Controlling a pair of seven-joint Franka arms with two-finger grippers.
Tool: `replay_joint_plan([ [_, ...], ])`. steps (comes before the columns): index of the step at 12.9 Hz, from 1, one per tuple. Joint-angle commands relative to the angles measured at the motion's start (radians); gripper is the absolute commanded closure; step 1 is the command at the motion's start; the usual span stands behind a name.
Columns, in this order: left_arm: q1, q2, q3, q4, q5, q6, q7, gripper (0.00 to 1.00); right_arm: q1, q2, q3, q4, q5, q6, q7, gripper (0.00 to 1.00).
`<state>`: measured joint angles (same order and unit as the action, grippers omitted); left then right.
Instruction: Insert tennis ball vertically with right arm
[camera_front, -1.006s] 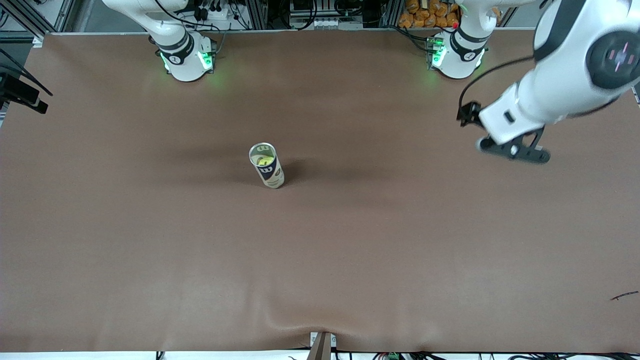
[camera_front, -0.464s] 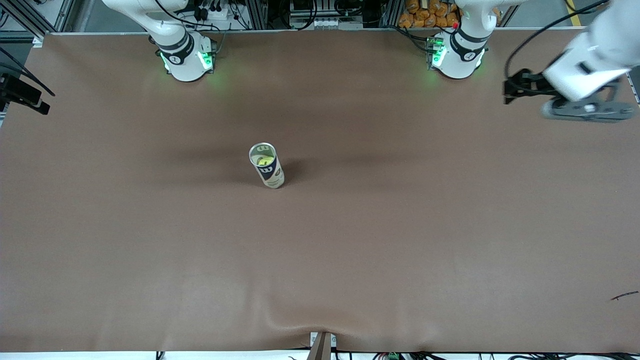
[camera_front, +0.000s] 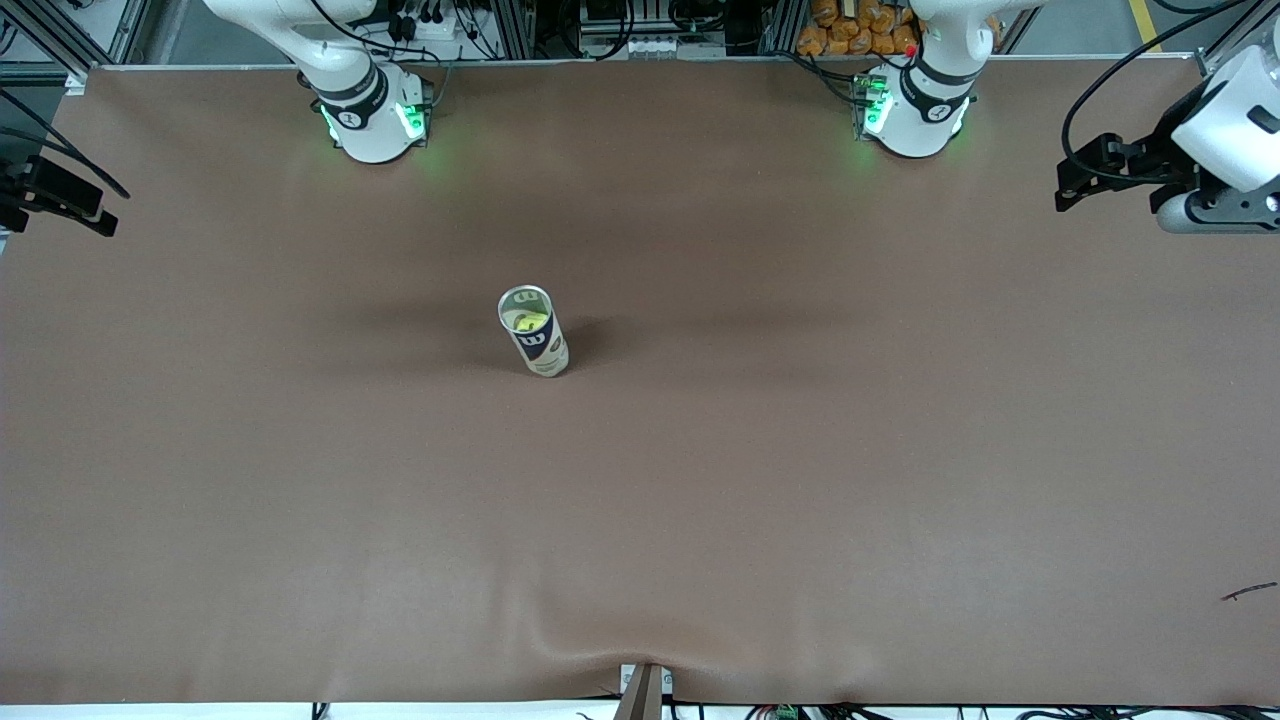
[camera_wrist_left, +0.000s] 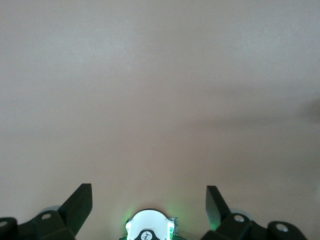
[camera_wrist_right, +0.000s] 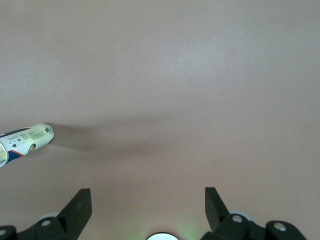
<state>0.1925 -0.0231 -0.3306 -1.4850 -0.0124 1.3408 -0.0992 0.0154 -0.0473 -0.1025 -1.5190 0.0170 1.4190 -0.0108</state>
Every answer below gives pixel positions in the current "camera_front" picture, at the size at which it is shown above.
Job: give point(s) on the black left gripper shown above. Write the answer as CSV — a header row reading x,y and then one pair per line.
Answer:
x,y
1163,146

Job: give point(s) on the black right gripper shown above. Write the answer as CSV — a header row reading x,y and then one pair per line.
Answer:
x,y
42,188

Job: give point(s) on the yellow tennis ball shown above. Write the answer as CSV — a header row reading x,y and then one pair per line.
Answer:
x,y
527,321

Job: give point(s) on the Wilson tennis ball can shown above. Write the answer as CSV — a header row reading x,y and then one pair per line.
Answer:
x,y
546,352

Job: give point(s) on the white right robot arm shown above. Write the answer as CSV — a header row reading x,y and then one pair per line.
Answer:
x,y
365,120

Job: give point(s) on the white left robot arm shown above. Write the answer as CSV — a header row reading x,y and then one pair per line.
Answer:
x,y
920,120

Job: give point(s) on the pile of orange objects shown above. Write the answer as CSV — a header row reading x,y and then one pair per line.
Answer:
x,y
860,30

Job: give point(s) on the white power strip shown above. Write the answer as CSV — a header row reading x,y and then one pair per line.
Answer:
x,y
425,28

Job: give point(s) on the white terminal block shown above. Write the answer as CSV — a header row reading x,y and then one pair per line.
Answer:
x,y
652,46

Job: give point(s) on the brown table mat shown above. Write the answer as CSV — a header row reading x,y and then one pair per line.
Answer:
x,y
640,520

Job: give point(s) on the small green connector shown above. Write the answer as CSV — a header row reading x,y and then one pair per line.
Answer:
x,y
785,713

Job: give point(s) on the aluminium frame post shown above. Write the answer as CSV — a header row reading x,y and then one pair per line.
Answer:
x,y
778,28
515,30

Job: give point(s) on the camera mount post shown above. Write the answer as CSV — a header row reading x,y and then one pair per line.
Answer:
x,y
642,692

